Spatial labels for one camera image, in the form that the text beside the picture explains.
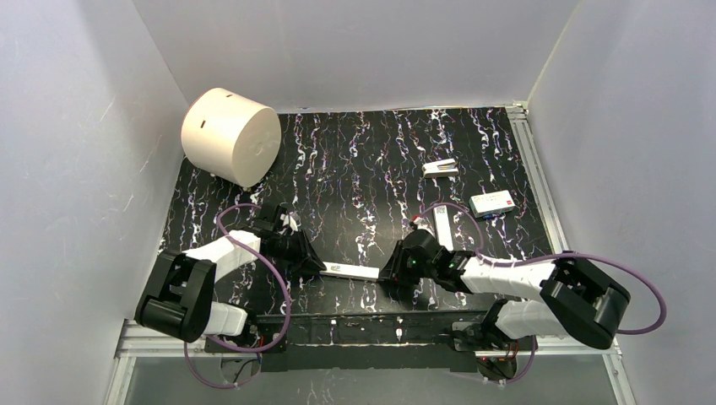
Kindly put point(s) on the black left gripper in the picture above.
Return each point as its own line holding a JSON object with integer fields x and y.
{"x": 299, "y": 251}

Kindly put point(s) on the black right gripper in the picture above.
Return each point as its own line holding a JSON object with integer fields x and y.
{"x": 398, "y": 263}

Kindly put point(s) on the white remote control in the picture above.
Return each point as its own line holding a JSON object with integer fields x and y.
{"x": 342, "y": 270}

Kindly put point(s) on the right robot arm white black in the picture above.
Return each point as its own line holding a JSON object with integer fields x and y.
{"x": 562, "y": 296}

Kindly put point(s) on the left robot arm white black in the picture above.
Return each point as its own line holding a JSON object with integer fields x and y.
{"x": 178, "y": 298}

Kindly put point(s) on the black base bar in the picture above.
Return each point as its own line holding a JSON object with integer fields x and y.
{"x": 389, "y": 341}

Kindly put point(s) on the white box with red labels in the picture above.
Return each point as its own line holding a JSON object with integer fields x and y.
{"x": 491, "y": 204}

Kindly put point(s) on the small white charger device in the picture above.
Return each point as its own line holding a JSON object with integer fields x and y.
{"x": 441, "y": 168}

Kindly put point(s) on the large white cylinder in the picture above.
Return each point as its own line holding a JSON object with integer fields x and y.
{"x": 231, "y": 137}

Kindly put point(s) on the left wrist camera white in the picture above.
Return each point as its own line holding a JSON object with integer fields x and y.
{"x": 288, "y": 222}

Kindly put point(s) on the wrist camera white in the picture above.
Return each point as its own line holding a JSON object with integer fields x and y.
{"x": 421, "y": 223}
{"x": 288, "y": 222}

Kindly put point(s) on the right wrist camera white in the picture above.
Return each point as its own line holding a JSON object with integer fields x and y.
{"x": 421, "y": 223}

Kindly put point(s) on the aluminium frame rail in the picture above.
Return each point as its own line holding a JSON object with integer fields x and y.
{"x": 612, "y": 358}

